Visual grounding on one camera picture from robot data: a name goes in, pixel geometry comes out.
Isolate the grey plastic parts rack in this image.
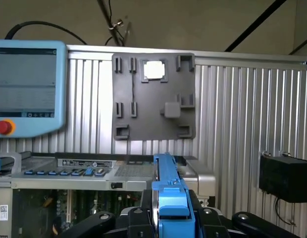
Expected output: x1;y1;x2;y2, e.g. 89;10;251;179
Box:
111;52;197;141

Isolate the black box mount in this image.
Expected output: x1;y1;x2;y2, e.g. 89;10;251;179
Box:
258;154;307;203

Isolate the black pendant cable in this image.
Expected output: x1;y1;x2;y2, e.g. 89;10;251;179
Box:
4;20;88;46

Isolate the open grey PC case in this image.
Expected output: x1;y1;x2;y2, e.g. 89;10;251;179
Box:
0;150;216;238

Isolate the black rod with clamp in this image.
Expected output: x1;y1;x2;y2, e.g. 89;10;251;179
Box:
96;0;126;47

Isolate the light blue teach pendant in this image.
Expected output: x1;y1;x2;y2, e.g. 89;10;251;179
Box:
0;39;68;138

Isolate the silver CPU chip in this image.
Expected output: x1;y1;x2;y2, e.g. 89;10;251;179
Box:
143;60;167;80

